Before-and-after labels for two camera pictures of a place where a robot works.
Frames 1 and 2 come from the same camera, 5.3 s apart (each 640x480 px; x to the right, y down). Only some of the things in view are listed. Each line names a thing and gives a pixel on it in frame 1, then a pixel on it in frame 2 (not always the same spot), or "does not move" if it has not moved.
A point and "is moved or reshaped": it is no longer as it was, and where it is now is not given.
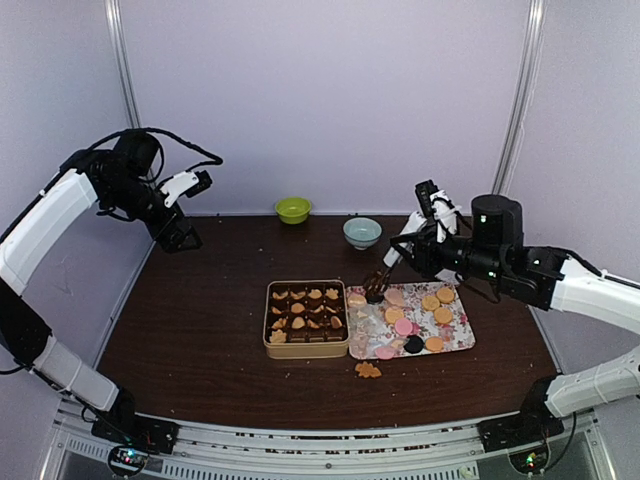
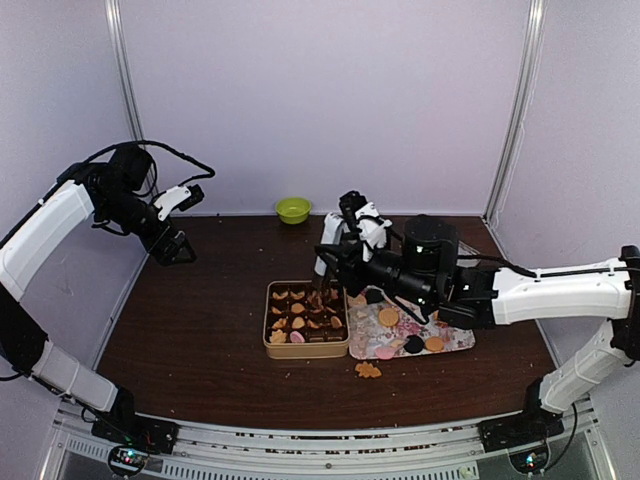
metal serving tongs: x=376 y=287 is moved or reshaped
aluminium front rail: x=571 y=449 does not move
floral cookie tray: x=411 y=319 does not move
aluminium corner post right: x=524 y=86 does not move
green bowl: x=293 y=210 does not move
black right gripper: x=422 y=243 → x=348 y=273
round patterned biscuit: x=357 y=301 does not move
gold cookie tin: x=305 y=318 does not move
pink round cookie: x=403 y=326 → x=296 y=337
